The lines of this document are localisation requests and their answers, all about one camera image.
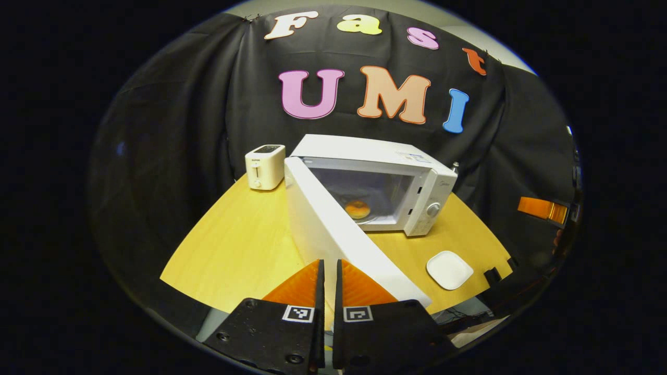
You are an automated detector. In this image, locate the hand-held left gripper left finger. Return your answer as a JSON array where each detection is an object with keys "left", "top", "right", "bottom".
[{"left": 202, "top": 259, "right": 326, "bottom": 373}]

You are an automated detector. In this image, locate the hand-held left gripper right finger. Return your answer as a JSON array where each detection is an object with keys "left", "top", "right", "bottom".
[{"left": 332, "top": 259, "right": 459, "bottom": 371}]

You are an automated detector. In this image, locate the round brown bread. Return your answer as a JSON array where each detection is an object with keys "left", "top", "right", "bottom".
[{"left": 344, "top": 200, "right": 372, "bottom": 220}]

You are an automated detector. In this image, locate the white microwave oven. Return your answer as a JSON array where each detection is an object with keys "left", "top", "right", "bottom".
[{"left": 284, "top": 134, "right": 458, "bottom": 309}]

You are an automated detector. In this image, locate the white square plate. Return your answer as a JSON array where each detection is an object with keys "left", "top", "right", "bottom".
[{"left": 426, "top": 251, "right": 474, "bottom": 291}]

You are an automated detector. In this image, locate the white toaster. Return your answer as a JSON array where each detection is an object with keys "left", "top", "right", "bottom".
[{"left": 245, "top": 144, "right": 286, "bottom": 191}]

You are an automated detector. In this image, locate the black backdrop cloth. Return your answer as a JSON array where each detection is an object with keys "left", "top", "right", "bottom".
[{"left": 88, "top": 5, "right": 582, "bottom": 339}]

